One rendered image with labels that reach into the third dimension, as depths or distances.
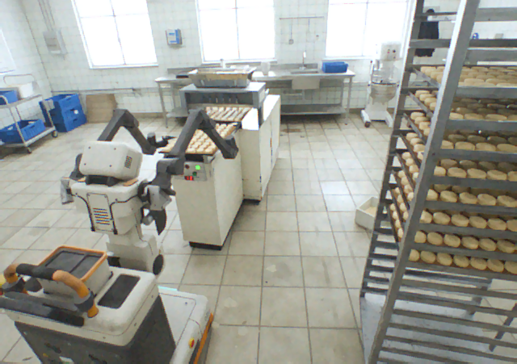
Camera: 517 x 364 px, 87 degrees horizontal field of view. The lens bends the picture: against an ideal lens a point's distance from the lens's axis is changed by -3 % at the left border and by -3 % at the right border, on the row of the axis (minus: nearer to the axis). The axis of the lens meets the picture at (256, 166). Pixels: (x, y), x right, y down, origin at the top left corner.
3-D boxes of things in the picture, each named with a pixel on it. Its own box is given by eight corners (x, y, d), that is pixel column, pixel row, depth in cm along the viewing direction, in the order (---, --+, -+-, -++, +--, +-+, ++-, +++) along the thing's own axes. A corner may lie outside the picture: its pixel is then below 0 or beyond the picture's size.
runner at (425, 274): (366, 270, 157) (367, 266, 156) (365, 266, 160) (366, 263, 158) (493, 287, 143) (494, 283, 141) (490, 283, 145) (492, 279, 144)
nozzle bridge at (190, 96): (198, 115, 290) (193, 82, 274) (266, 118, 275) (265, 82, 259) (184, 126, 261) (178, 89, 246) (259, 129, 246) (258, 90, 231)
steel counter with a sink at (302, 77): (163, 128, 519) (149, 59, 463) (175, 117, 581) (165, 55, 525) (349, 125, 494) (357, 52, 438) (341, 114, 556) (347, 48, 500)
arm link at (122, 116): (114, 102, 158) (131, 103, 158) (122, 119, 169) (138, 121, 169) (72, 161, 131) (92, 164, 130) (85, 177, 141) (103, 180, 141)
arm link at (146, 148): (115, 121, 162) (132, 123, 161) (118, 113, 165) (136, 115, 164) (141, 155, 201) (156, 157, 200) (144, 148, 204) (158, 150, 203)
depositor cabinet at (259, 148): (231, 152, 410) (226, 94, 372) (279, 155, 395) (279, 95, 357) (196, 201, 300) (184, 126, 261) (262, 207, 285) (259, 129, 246)
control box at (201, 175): (176, 177, 203) (173, 160, 197) (207, 179, 198) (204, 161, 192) (174, 179, 200) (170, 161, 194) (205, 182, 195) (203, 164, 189)
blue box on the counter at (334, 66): (324, 73, 474) (325, 64, 468) (321, 70, 501) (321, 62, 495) (347, 72, 473) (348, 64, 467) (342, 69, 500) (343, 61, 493)
